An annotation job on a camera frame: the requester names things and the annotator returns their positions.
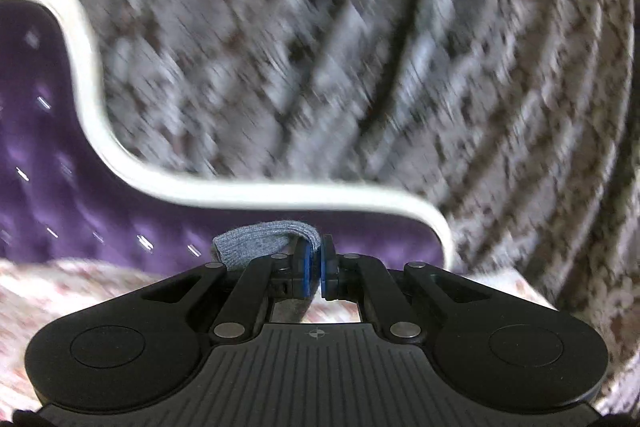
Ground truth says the floral blanket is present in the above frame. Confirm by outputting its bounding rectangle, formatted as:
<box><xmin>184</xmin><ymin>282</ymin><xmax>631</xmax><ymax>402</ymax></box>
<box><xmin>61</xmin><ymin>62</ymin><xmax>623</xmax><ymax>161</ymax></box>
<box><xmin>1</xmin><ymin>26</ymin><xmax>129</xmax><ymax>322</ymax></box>
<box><xmin>0</xmin><ymin>257</ymin><xmax>561</xmax><ymax>414</ymax></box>

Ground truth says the purple tufted sofa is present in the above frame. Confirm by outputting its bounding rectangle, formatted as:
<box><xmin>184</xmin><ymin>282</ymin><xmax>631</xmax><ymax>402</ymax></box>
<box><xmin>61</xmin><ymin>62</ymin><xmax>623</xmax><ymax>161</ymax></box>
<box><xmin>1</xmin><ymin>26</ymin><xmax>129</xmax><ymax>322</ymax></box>
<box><xmin>0</xmin><ymin>0</ymin><xmax>457</xmax><ymax>272</ymax></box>

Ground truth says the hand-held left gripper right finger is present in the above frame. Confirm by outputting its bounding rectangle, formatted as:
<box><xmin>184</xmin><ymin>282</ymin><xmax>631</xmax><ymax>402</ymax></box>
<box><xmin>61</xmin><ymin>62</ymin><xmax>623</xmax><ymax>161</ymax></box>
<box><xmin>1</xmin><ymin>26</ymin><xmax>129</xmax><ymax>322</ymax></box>
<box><xmin>320</xmin><ymin>234</ymin><xmax>497</xmax><ymax>341</ymax></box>

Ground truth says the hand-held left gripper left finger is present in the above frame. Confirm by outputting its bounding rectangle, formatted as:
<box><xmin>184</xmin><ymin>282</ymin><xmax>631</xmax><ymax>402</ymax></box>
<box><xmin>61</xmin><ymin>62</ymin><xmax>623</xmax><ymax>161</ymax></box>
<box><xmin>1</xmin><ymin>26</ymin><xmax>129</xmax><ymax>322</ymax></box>
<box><xmin>140</xmin><ymin>234</ymin><xmax>314</xmax><ymax>341</ymax></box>

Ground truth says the grey damask curtain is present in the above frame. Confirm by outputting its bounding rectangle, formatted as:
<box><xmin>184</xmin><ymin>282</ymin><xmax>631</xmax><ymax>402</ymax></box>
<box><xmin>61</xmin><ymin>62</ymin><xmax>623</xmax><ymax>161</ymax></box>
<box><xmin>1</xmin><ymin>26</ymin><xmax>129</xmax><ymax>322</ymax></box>
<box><xmin>0</xmin><ymin>0</ymin><xmax>640</xmax><ymax>414</ymax></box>

